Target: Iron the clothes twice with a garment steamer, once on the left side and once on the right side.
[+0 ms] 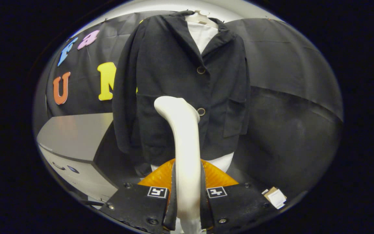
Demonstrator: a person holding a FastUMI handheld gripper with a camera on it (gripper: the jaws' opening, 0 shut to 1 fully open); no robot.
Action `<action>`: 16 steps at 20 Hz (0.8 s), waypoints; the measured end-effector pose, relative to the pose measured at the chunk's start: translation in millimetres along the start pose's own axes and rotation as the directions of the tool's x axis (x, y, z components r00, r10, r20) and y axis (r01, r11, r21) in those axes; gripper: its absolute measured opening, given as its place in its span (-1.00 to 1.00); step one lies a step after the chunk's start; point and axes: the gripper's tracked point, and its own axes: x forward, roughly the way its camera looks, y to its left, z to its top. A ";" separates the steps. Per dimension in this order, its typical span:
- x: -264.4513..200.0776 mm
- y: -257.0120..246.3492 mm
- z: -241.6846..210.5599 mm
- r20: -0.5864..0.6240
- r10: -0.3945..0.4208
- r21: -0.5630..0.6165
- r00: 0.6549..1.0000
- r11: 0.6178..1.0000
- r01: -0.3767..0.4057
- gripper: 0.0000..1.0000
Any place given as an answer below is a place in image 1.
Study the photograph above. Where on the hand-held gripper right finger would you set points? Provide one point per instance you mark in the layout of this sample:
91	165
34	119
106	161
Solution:
205	211

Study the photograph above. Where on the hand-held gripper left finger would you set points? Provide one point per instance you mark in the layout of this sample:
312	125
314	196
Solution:
173	208

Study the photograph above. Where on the white garment steamer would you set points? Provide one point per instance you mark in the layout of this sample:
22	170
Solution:
187	146

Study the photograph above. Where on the black jacket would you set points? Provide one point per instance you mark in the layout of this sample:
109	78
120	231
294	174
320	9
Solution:
161	65

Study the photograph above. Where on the cream clothes hanger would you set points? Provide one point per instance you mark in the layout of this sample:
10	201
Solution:
201	18

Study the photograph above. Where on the grey cabinet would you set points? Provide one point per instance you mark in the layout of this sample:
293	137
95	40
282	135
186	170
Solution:
73	136

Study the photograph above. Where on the black backdrop cloth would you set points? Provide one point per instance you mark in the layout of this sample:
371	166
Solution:
287	97

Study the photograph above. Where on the white dress form mannequin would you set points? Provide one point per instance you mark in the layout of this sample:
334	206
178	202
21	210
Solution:
201	35

